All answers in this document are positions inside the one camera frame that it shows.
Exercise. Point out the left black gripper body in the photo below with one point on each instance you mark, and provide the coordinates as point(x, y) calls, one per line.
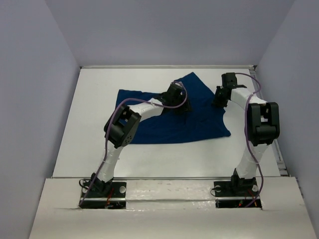
point(183, 107)

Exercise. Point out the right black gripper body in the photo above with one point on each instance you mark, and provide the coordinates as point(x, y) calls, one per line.
point(219, 99)

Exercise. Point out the blue t shirt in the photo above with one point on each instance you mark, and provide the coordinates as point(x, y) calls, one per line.
point(203, 121)

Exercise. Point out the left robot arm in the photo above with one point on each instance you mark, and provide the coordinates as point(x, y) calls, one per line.
point(122, 126)

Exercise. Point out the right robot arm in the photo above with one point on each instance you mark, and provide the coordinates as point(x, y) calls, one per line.
point(261, 128)

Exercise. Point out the aluminium rail back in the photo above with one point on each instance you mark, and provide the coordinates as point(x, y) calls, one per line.
point(249, 67)

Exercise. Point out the aluminium rail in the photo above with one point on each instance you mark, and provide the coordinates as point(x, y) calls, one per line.
point(165, 178)
point(249, 67)

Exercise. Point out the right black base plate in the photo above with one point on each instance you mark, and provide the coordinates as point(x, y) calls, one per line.
point(228, 197)

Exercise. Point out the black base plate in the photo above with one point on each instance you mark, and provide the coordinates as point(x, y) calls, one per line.
point(113, 198)
point(228, 197)

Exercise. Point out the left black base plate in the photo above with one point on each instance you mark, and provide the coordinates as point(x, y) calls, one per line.
point(113, 198)

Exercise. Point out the aluminium rail front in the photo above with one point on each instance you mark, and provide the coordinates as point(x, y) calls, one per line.
point(165, 178)

